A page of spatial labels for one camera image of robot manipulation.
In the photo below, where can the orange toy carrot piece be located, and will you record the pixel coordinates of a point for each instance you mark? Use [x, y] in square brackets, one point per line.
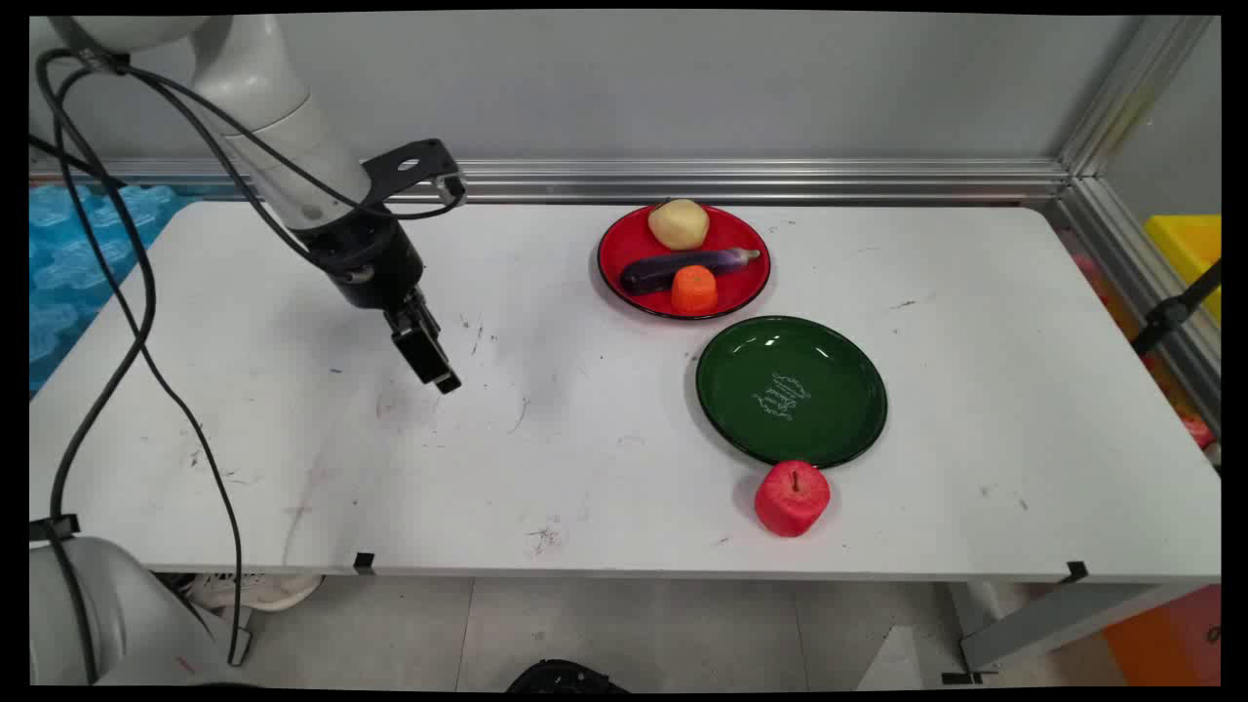
[694, 291]

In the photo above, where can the white shoe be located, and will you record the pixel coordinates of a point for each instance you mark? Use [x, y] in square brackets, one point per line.
[258, 590]

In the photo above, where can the black table edge clip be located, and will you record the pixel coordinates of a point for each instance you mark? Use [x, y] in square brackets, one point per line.
[364, 563]
[1076, 571]

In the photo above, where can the yellow toy potato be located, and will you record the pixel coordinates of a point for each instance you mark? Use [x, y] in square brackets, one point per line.
[679, 224]

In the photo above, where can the orange box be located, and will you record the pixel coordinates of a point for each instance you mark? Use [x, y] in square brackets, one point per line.
[1170, 643]

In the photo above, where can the red plate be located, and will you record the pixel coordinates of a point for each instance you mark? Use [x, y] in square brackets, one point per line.
[741, 283]

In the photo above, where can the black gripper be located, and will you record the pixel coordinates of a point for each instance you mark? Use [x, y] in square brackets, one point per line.
[366, 255]

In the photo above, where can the green plate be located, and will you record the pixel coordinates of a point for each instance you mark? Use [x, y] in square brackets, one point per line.
[790, 390]

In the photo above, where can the red toy apple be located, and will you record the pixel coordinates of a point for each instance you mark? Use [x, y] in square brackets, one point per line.
[792, 499]

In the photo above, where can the purple toy eggplant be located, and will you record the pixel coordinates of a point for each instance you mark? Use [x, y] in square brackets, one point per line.
[653, 272]

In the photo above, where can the upright aluminium frame post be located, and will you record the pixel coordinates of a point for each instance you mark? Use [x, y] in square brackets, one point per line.
[1131, 93]

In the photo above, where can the blue bubble mat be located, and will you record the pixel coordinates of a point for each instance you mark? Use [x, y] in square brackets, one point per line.
[68, 263]

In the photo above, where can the black round floor object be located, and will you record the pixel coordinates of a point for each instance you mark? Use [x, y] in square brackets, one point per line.
[565, 678]

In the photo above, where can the yellow plastic bin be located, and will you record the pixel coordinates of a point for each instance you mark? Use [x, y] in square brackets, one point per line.
[1189, 249]

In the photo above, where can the side aluminium frame rail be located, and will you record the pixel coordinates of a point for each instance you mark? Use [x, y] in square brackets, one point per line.
[1136, 283]

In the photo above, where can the grey table leg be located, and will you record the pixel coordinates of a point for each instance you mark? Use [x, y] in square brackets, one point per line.
[1053, 624]

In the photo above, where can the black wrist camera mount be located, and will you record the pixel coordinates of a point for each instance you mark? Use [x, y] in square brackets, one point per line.
[414, 166]

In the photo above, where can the horizontal aluminium frame rail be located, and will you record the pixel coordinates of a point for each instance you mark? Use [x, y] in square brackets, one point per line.
[741, 180]

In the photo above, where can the small red object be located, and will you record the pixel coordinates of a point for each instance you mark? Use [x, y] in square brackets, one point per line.
[1197, 431]

